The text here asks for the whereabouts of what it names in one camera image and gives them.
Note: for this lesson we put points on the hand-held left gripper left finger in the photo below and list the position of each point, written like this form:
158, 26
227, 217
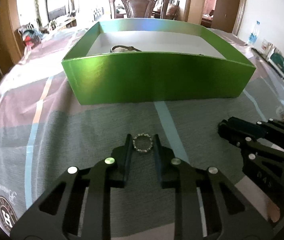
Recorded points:
127, 160

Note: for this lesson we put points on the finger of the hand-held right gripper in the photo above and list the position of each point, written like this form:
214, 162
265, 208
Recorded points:
246, 125
234, 136

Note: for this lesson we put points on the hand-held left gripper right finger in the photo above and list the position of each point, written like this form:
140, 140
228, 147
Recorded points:
157, 162

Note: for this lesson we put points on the green cardboard box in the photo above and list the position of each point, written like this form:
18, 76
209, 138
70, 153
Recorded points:
157, 80

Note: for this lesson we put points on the dark green flat box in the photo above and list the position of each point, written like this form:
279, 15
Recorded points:
281, 65

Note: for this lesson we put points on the plaid tablecloth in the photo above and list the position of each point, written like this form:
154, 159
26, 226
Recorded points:
57, 130

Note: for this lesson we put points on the small white box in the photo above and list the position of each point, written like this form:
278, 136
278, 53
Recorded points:
266, 47

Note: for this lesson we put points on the plastic water bottle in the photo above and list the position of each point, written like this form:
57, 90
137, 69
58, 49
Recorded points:
253, 36

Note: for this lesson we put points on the cushioned wooden armchair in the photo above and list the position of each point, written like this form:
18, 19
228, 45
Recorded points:
172, 11

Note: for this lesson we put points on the carved wooden chair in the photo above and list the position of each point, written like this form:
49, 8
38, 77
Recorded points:
139, 5

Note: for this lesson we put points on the television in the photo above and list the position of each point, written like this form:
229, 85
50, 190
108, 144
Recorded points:
55, 11

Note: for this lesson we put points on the hanging green vine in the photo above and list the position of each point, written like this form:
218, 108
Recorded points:
37, 5

